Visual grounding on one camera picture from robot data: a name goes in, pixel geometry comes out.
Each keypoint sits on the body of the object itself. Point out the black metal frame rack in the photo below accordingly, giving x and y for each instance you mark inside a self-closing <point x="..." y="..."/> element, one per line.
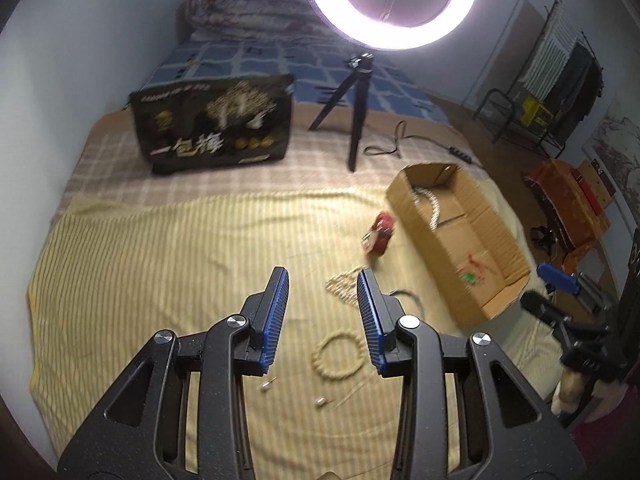
<point x="500" y="110"/>

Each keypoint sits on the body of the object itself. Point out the black printed snack bag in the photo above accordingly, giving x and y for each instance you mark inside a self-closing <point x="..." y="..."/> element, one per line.
<point x="200" y="130"/>

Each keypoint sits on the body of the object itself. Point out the person's right hand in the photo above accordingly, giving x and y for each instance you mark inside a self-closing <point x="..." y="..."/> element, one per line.
<point x="570" y="390"/>

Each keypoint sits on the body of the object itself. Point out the wall poster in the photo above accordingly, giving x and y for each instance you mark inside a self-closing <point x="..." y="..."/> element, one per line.
<point x="617" y="150"/>

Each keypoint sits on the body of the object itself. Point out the dark blue bangle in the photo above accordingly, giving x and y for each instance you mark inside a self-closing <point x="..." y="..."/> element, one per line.
<point x="412" y="296"/>

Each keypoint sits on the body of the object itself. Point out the small white pin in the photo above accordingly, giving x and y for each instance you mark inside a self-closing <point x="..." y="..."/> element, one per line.
<point x="320" y="402"/>

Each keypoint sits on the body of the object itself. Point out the yellow striped blanket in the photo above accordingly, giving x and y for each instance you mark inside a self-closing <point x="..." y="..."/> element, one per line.
<point x="150" y="270"/>

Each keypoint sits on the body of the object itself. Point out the striped hanging garment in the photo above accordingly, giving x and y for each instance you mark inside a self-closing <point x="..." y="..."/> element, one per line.
<point x="547" y="60"/>

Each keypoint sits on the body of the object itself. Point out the small pearl earring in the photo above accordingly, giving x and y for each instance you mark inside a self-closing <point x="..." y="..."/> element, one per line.
<point x="265" y="386"/>

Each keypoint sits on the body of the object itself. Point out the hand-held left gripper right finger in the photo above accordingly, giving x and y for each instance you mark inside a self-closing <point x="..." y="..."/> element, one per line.
<point x="372" y="325"/>

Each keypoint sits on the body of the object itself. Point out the folded floral quilt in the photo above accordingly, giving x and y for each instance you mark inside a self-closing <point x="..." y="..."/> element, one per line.
<point x="235" y="10"/>

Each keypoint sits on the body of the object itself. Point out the cardboard box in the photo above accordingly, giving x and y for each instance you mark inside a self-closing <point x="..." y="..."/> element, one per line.
<point x="460" y="240"/>

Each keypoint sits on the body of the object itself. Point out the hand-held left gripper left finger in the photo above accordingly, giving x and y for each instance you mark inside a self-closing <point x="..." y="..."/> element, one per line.
<point x="275" y="320"/>

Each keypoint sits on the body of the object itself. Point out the black clothes rack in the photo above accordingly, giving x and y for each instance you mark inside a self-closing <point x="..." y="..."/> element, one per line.
<point x="555" y="10"/>

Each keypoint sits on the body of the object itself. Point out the beige plaid blanket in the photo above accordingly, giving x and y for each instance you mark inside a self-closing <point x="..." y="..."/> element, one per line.
<point x="310" y="170"/>

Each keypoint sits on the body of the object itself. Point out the blue checked bedsheet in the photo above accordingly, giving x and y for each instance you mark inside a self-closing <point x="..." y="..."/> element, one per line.
<point x="225" y="60"/>

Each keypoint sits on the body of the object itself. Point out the dark hanging garments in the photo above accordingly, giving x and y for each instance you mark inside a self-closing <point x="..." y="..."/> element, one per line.
<point x="585" y="85"/>

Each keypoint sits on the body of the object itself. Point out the black tripod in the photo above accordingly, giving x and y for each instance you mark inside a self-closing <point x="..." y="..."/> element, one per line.
<point x="356" y="110"/>

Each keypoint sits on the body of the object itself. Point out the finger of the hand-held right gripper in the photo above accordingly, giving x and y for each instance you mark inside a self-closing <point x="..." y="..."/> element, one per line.
<point x="557" y="277"/>
<point x="542" y="307"/>

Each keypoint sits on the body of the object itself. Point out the yellow box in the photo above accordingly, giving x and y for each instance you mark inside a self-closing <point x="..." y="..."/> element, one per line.
<point x="532" y="110"/>

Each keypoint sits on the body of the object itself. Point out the wooden door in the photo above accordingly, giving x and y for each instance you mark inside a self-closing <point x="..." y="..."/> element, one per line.
<point x="505" y="45"/>

